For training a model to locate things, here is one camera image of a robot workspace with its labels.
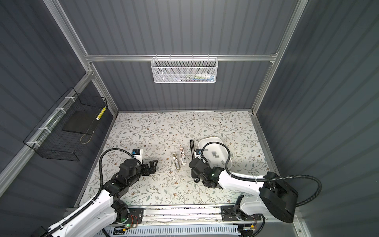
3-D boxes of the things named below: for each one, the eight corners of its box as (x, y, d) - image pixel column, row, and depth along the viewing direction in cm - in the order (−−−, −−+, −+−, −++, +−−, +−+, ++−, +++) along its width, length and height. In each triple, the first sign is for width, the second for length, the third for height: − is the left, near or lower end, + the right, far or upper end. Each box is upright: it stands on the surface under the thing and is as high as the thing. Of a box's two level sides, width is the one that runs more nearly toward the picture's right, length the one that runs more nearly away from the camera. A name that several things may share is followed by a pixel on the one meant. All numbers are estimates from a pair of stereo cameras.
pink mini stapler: (182, 165, 93) (181, 162, 89) (179, 152, 99) (179, 148, 95) (186, 164, 93) (186, 161, 90) (183, 151, 100) (183, 147, 96)
